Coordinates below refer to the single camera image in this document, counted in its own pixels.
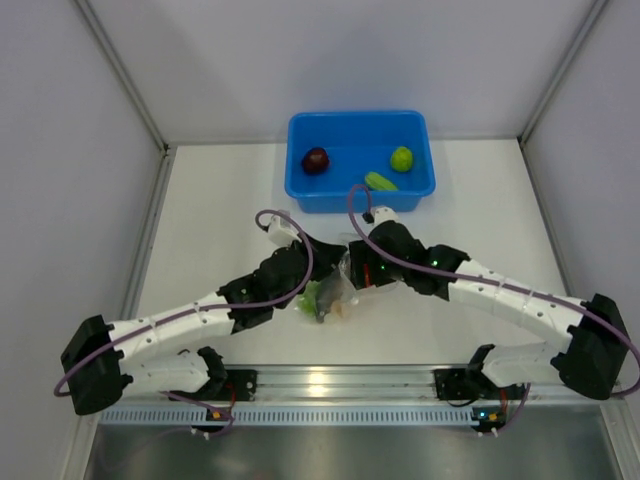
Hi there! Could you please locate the blue plastic bin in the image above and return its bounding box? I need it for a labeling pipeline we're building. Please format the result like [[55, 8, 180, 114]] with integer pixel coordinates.
[[284, 110, 436, 213]]

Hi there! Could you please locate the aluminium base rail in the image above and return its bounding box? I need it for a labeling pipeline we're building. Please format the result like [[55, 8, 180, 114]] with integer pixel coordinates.
[[219, 363, 626, 402]]

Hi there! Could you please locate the white slotted cable duct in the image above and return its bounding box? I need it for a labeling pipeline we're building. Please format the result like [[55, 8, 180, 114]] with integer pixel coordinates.
[[100, 404, 483, 427]]

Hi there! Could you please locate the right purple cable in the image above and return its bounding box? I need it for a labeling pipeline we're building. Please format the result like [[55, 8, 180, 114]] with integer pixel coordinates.
[[347, 184, 640, 399]]

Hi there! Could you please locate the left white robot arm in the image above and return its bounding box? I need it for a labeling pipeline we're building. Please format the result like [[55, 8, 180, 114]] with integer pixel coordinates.
[[54, 237, 348, 416]]

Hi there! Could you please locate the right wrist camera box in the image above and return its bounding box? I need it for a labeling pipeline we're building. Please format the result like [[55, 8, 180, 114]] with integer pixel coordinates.
[[362, 206, 399, 227]]

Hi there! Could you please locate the dark purple fake plum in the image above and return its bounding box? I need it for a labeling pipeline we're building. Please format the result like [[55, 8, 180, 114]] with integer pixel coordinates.
[[301, 147, 330, 175]]

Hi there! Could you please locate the clear zip top bag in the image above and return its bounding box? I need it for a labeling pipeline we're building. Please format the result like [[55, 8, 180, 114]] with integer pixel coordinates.
[[294, 229, 401, 326]]

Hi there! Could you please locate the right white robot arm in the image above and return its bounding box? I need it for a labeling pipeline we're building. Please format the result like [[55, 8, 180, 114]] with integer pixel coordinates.
[[349, 220, 630, 400]]

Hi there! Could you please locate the light green fake lime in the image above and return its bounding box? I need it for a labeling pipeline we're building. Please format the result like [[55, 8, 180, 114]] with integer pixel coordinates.
[[390, 146, 414, 173]]

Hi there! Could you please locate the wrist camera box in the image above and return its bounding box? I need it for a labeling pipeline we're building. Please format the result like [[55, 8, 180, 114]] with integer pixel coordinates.
[[362, 206, 399, 227], [256, 210, 300, 247]]

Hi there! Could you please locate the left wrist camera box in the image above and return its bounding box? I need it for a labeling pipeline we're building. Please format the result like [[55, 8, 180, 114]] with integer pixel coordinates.
[[256, 210, 300, 247]]

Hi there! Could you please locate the fake garlic bulb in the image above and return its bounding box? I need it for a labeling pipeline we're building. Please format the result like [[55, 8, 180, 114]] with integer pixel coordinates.
[[330, 300, 358, 321]]

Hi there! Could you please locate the green fake lettuce leaf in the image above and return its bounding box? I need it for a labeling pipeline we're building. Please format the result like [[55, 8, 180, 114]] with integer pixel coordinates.
[[296, 281, 320, 318]]

